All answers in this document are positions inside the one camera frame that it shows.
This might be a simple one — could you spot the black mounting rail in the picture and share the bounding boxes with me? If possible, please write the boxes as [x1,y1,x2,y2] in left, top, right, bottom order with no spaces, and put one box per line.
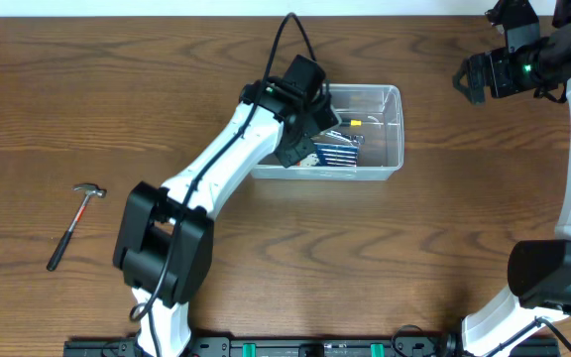
[62,334,560,357]

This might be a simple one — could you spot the black yellow screwdriver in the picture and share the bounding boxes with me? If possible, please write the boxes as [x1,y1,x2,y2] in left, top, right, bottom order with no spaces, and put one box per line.
[339,119,363,127]

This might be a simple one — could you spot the small claw hammer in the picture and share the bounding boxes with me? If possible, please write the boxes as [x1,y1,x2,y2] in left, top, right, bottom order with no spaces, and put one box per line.
[46,182,107,272]

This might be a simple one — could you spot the clear plastic container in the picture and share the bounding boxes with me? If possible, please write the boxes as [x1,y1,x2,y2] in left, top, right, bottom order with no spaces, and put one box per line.
[251,84,404,181]

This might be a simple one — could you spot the silver combination wrench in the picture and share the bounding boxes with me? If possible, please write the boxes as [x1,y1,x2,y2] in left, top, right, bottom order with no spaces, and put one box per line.
[323,130,365,146]

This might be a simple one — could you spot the blue precision screwdriver set case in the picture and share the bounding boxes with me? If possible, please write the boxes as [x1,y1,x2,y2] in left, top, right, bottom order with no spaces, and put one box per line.
[297,143,359,167]

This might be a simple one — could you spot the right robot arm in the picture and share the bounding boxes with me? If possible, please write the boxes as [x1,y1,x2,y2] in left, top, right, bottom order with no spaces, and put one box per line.
[435,0,571,356]

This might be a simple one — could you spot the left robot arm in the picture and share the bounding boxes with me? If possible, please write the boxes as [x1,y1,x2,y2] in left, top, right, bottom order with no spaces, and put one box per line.
[113,56,341,356]

